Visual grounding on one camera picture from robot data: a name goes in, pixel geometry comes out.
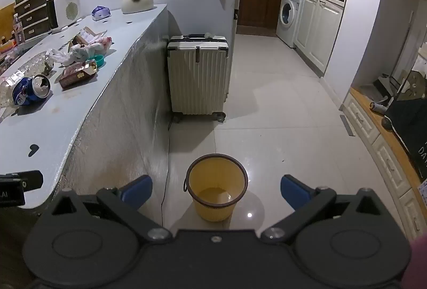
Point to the red label drink bottle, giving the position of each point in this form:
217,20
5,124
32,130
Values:
18,30

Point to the yellow plastic bucket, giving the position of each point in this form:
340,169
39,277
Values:
216,205

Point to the pink white snack packet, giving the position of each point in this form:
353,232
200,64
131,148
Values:
105,43

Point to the teal plastic cup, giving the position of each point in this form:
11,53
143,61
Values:
96,61

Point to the crumpled clear plastic wrap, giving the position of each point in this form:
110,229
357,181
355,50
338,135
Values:
59,56

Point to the crushed blue drink can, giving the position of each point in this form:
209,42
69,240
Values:
25,90

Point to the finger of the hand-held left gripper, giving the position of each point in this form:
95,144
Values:
33,180

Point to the white drawer cabinet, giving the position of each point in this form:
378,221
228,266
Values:
383,155

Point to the blue tissue pack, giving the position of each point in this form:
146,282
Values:
100,12

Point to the white bear-eared heater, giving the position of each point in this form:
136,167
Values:
65,10

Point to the white kitchen cabinets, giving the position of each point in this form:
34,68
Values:
317,32

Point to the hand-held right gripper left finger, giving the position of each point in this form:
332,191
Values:
136,191

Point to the white drawer organizer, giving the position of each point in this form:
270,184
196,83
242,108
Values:
33,17

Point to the crushed clear plastic bottle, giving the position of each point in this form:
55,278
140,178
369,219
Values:
28,68

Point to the white washing machine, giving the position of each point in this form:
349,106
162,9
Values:
288,17

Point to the white tissue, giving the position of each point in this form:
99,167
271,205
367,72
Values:
81,51

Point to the brown snack box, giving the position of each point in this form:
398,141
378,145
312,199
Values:
75,76

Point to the white cat-shaped lamp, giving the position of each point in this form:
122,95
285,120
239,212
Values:
137,2

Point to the black fabric bag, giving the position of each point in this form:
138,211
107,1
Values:
408,122

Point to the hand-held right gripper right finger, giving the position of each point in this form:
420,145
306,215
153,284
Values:
295,191

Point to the grey metal floor strip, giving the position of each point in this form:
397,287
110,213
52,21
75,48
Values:
347,125

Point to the silver spray can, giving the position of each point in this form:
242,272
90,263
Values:
377,107

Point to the brown cardboard box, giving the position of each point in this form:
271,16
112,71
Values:
87,36

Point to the cream ribbed suitcase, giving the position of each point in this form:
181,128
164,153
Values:
196,82

